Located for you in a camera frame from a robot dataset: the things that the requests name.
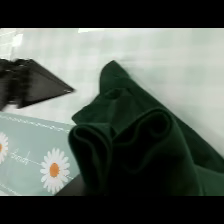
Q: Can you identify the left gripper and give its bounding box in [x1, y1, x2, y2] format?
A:
[0, 58, 75, 112]

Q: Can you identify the dark green garment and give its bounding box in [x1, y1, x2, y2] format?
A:
[67, 59, 224, 197]

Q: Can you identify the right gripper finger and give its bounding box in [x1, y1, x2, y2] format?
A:
[55, 174, 86, 197]

